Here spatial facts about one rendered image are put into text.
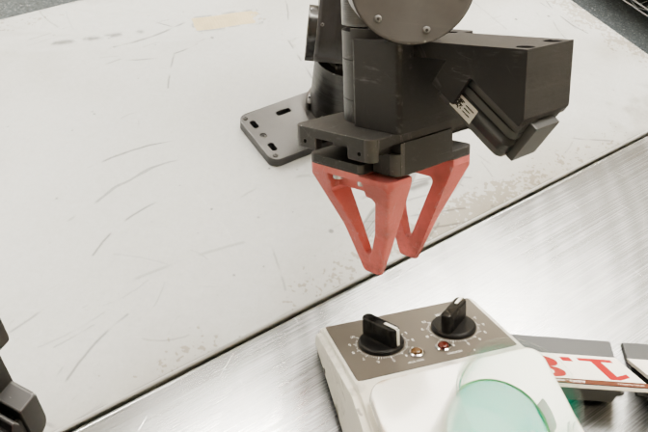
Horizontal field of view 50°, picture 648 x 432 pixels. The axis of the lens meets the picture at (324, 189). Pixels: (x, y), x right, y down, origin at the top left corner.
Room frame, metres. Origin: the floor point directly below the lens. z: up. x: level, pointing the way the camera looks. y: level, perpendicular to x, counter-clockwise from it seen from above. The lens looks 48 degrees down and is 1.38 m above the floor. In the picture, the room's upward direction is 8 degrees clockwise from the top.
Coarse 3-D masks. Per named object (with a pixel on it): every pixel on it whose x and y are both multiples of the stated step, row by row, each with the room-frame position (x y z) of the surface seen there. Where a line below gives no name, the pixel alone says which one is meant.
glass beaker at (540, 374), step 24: (480, 360) 0.19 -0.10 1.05; (504, 360) 0.19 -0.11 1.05; (528, 360) 0.19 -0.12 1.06; (552, 360) 0.19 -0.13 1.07; (456, 384) 0.17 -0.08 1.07; (528, 384) 0.19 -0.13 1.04; (552, 384) 0.18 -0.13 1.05; (576, 384) 0.18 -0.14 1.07; (456, 408) 0.16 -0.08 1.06; (552, 408) 0.17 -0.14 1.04; (576, 408) 0.16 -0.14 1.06
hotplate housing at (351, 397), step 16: (320, 336) 0.26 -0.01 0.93; (320, 352) 0.25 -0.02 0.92; (336, 352) 0.24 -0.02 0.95; (336, 368) 0.23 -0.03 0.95; (416, 368) 0.23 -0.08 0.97; (336, 384) 0.22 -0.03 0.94; (352, 384) 0.21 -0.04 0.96; (368, 384) 0.21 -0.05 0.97; (336, 400) 0.22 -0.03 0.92; (352, 400) 0.20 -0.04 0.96; (368, 400) 0.20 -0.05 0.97; (352, 416) 0.19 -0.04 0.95; (368, 416) 0.19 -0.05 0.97
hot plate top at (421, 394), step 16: (432, 368) 0.22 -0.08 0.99; (448, 368) 0.22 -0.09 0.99; (384, 384) 0.20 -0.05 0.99; (400, 384) 0.20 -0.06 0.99; (416, 384) 0.20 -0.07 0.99; (432, 384) 0.21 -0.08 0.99; (448, 384) 0.21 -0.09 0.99; (384, 400) 0.19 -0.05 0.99; (400, 400) 0.19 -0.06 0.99; (416, 400) 0.19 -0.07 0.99; (432, 400) 0.20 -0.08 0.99; (384, 416) 0.18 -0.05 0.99; (400, 416) 0.18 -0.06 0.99; (416, 416) 0.18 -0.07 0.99; (432, 416) 0.19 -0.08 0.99
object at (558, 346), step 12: (516, 336) 0.30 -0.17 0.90; (528, 336) 0.30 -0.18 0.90; (552, 348) 0.30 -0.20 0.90; (564, 348) 0.30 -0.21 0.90; (576, 348) 0.30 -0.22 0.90; (588, 348) 0.30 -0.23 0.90; (600, 348) 0.30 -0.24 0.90; (588, 384) 0.25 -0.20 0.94; (588, 396) 0.25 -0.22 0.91; (600, 396) 0.26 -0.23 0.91; (612, 396) 0.26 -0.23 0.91
